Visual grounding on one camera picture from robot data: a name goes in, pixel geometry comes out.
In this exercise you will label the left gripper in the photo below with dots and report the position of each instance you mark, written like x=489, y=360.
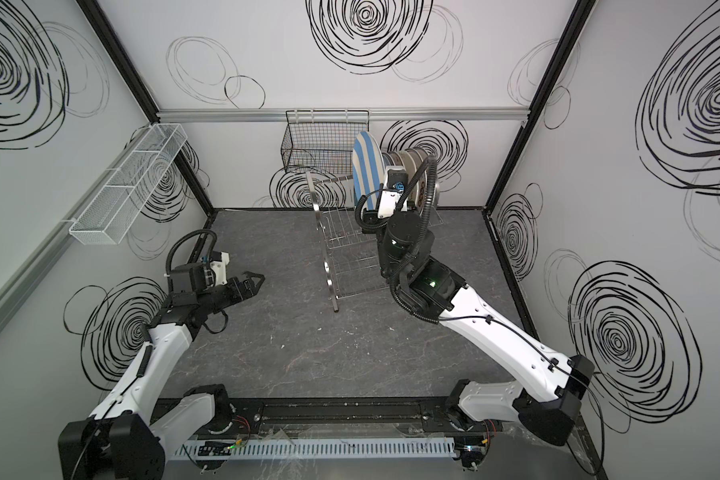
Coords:
x=236, y=287

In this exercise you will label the blue striped plate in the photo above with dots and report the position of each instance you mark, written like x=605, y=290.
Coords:
x=367, y=169

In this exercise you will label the cream floral plate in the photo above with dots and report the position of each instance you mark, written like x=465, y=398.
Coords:
x=408, y=160

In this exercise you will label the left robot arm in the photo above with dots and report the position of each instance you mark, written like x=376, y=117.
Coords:
x=120, y=438

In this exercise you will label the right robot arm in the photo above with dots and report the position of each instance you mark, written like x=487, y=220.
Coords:
x=547, y=387

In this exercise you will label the stainless steel dish rack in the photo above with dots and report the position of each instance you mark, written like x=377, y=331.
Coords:
x=349, y=245

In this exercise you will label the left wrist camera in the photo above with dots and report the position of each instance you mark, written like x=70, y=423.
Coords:
x=216, y=269

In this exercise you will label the black wire basket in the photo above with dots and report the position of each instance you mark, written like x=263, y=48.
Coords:
x=322, y=139

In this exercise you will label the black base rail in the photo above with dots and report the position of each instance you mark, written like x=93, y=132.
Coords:
x=430, y=414

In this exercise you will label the white slotted cable duct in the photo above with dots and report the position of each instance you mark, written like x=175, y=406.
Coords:
x=318, y=449

